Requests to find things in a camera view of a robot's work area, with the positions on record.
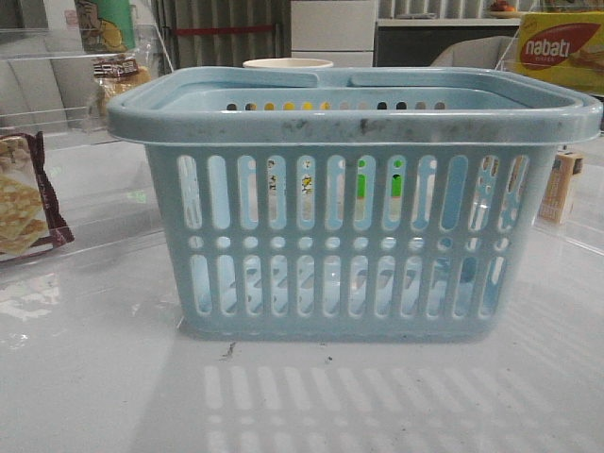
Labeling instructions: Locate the light blue plastic basket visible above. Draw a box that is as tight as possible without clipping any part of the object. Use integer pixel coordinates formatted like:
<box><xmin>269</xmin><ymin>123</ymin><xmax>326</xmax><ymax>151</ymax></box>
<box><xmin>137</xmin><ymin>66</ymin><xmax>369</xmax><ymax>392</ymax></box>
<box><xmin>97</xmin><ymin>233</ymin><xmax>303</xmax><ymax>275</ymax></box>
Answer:
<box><xmin>108</xmin><ymin>67</ymin><xmax>602</xmax><ymax>341</ymax></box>

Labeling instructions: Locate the white paper cup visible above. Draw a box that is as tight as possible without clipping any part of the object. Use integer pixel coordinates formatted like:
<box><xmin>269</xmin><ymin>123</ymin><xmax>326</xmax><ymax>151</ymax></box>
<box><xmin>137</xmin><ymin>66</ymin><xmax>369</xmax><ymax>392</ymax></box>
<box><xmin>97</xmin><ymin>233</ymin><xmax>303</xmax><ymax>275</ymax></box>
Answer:
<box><xmin>243</xmin><ymin>58</ymin><xmax>333</xmax><ymax>70</ymax></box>

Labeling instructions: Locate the white drawer cabinet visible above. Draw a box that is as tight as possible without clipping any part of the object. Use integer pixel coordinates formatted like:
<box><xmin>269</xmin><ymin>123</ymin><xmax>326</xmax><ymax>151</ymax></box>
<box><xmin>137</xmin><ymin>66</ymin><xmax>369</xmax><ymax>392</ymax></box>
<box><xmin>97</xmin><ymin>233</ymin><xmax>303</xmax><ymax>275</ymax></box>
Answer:
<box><xmin>291</xmin><ymin>1</ymin><xmax>378</xmax><ymax>67</ymax></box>

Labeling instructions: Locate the clear acrylic left shelf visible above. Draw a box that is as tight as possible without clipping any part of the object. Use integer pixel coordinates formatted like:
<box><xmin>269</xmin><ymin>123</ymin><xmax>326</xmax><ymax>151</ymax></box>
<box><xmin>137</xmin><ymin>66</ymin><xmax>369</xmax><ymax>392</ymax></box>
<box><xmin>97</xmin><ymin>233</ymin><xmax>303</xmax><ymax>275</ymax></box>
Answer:
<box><xmin>1</xmin><ymin>28</ymin><xmax>161</xmax><ymax>283</ymax></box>

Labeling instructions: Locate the clear acrylic shelf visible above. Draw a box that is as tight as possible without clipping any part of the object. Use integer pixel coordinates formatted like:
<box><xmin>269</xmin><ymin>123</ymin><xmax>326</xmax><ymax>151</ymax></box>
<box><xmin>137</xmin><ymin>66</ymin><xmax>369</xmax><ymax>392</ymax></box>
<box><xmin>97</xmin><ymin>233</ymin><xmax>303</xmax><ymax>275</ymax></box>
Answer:
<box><xmin>493</xmin><ymin>32</ymin><xmax>604</xmax><ymax>259</ymax></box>
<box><xmin>1</xmin><ymin>28</ymin><xmax>161</xmax><ymax>283</ymax></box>

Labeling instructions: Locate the small tan carton box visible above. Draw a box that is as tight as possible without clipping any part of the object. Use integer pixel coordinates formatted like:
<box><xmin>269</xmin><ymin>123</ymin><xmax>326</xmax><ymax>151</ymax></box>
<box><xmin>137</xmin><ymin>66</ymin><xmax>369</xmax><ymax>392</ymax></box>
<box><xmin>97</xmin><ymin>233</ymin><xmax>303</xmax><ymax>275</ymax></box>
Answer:
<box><xmin>538</xmin><ymin>151</ymin><xmax>584</xmax><ymax>225</ymax></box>

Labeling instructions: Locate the brown cracker snack packet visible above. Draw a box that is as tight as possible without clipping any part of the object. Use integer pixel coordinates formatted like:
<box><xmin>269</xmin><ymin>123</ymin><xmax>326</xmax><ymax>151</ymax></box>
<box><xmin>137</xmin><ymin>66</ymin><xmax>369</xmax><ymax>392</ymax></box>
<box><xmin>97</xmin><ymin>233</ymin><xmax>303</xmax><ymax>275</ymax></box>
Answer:
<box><xmin>1</xmin><ymin>132</ymin><xmax>75</xmax><ymax>262</ymax></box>

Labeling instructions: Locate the green yellow cartoon package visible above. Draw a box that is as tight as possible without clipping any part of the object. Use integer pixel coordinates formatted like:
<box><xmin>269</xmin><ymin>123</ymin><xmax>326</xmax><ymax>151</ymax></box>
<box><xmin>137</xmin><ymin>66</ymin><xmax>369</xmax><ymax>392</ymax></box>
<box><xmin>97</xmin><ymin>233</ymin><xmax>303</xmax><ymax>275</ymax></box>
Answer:
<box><xmin>75</xmin><ymin>0</ymin><xmax>135</xmax><ymax>54</ymax></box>

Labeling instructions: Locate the clear acrylic right shelf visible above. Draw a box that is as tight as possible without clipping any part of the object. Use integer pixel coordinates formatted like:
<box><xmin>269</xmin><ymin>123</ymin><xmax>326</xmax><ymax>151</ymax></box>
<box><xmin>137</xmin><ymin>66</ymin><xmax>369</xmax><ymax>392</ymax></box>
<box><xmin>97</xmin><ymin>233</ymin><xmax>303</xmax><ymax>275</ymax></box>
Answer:
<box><xmin>493</xmin><ymin>32</ymin><xmax>604</xmax><ymax>259</ymax></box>

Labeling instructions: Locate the yellow nabati wafer box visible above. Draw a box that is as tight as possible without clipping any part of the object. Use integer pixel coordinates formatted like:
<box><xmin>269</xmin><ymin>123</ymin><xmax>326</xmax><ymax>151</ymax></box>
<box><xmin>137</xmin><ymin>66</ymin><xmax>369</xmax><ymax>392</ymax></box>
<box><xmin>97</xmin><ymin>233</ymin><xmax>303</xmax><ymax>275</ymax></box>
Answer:
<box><xmin>510</xmin><ymin>11</ymin><xmax>603</xmax><ymax>96</ymax></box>

